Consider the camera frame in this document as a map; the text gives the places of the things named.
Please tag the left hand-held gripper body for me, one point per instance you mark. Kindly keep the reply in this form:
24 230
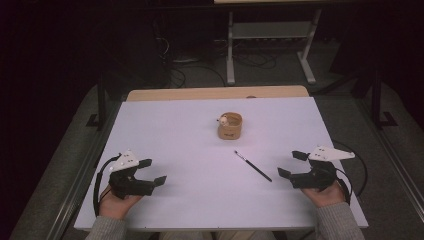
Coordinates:
128 185

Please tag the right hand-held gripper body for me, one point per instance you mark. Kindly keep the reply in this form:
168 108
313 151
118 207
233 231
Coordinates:
316 176

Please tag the thin black pen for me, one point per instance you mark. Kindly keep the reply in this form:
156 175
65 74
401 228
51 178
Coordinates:
253 166

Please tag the round wooden pen holder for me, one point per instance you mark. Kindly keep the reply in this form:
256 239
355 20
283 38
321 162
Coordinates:
230 131

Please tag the person's right hand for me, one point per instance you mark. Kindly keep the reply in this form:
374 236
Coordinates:
326 197

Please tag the person's left hand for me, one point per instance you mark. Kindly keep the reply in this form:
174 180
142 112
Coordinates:
115 206

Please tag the white table board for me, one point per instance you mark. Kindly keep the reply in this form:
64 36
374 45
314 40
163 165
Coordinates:
200 200

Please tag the black metal stand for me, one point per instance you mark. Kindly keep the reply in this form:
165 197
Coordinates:
377 106
101 106

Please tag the small white figurine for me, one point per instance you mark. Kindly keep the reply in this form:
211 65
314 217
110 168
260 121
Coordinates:
224 120

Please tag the wooden table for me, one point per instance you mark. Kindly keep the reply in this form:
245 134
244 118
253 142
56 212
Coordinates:
200 93

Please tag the grey metal floor rail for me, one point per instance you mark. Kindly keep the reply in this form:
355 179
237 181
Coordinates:
75 196
400 166

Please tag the white metal desk frame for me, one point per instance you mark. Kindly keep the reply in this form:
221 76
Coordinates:
230 66

